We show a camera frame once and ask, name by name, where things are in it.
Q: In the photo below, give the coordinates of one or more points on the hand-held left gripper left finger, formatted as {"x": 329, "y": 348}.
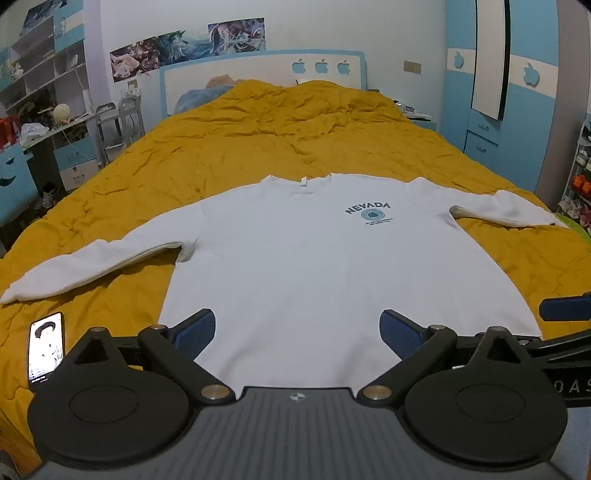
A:
{"x": 196, "y": 330}

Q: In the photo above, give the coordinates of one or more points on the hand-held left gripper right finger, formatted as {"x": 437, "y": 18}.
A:
{"x": 399, "y": 332}

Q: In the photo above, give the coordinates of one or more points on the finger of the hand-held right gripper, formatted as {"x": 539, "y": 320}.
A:
{"x": 565, "y": 308}

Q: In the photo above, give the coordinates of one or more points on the white printed sweatshirt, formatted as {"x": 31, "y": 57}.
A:
{"x": 300, "y": 258}

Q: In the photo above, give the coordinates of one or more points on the shelf of small goods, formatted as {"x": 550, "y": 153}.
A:
{"x": 579, "y": 184}

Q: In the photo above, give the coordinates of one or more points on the black smartphone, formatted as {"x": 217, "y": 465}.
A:
{"x": 46, "y": 350}

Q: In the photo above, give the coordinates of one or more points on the blue and white wardrobe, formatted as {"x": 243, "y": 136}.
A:
{"x": 545, "y": 115}

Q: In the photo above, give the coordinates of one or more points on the mustard yellow blanket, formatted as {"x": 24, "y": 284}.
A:
{"x": 277, "y": 138}

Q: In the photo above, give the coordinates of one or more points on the blue nightstand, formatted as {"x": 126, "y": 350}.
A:
{"x": 422, "y": 121}

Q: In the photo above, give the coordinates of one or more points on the grey metal rack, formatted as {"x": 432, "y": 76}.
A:
{"x": 117, "y": 129}

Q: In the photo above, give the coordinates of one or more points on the blue pillow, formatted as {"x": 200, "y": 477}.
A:
{"x": 198, "y": 99}

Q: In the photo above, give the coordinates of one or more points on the blue and white desk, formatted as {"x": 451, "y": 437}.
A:
{"x": 18, "y": 175}

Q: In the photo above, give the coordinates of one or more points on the tan plush toy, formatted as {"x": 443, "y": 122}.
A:
{"x": 221, "y": 81}

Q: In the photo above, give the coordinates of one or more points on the round cream ornament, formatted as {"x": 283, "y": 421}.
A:
{"x": 62, "y": 114}

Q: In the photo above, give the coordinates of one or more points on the white plastic bag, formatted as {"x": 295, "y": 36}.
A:
{"x": 33, "y": 131}

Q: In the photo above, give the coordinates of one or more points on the wardrobe mirror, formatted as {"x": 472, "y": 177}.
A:
{"x": 489, "y": 60}

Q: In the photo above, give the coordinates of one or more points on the white and blue headboard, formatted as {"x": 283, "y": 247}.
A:
{"x": 258, "y": 69}

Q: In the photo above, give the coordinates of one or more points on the red bag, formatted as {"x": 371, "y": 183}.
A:
{"x": 7, "y": 131}

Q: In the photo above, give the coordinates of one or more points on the white bookshelf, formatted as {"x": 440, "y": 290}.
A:
{"x": 41, "y": 60}

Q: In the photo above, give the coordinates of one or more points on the beige wall plate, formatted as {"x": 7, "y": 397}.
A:
{"x": 412, "y": 67}

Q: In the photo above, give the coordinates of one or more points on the wall poster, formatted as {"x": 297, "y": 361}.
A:
{"x": 182, "y": 44}
{"x": 236, "y": 36}
{"x": 134, "y": 60}

